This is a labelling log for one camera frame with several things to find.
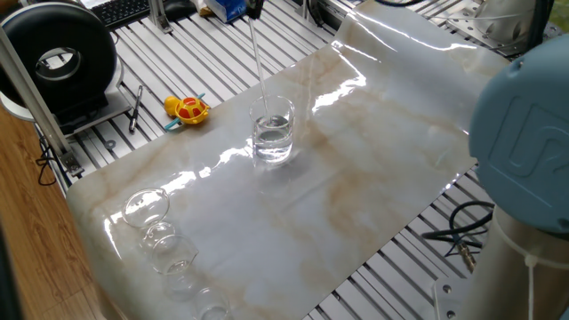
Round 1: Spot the clear glass stirring rod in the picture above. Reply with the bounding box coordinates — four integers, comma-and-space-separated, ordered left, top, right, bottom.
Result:
247, 17, 273, 124

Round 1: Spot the black computer keyboard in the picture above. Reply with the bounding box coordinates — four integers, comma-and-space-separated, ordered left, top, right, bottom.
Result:
91, 0, 152, 30

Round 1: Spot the glossy marble pattern mat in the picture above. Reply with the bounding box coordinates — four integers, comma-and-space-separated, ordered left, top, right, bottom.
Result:
65, 0, 512, 320

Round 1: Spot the black pen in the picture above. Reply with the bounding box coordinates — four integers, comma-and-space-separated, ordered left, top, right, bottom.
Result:
128, 84, 144, 133

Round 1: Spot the white cable tie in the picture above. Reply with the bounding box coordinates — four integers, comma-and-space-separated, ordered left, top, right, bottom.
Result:
491, 216, 569, 320

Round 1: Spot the medium empty glass beaker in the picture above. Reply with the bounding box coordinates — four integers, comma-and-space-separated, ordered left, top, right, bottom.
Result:
149, 234, 200, 303

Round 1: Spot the coiled black cable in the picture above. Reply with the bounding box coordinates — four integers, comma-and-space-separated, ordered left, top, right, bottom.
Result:
421, 199, 495, 274

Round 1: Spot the yellow orange turtle toy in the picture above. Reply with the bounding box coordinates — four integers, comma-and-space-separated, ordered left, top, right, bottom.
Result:
163, 92, 212, 132

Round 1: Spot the black ring shaped device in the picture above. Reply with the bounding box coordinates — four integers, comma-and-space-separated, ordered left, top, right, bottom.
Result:
0, 2, 132, 137

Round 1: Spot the silver metal mount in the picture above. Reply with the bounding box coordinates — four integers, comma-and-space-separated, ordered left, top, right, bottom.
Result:
444, 0, 540, 57

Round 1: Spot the blue tissue pack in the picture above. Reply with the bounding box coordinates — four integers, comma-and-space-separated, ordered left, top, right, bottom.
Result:
204, 0, 248, 24

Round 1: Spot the small empty glass beaker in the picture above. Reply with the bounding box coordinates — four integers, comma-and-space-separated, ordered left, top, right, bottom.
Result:
192, 286, 233, 320

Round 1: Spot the black computer mouse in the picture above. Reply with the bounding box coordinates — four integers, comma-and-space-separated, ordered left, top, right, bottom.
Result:
164, 0, 199, 21

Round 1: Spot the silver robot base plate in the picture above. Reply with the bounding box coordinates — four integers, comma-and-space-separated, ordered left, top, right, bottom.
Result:
432, 276, 469, 320

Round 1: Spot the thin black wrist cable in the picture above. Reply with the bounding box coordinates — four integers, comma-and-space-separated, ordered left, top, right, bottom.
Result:
306, 0, 328, 28

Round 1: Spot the glass beaker with water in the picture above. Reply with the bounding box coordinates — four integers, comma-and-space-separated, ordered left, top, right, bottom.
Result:
248, 94, 296, 166

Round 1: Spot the black floor cable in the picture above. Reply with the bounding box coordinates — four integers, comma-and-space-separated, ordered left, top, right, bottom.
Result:
35, 135, 60, 187

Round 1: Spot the aluminium frame strut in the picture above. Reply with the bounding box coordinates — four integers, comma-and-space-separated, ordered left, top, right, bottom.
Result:
148, 0, 174, 35
0, 26, 85, 178

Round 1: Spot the large empty glass beaker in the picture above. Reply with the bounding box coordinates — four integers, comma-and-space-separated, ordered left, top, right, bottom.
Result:
122, 188, 177, 250

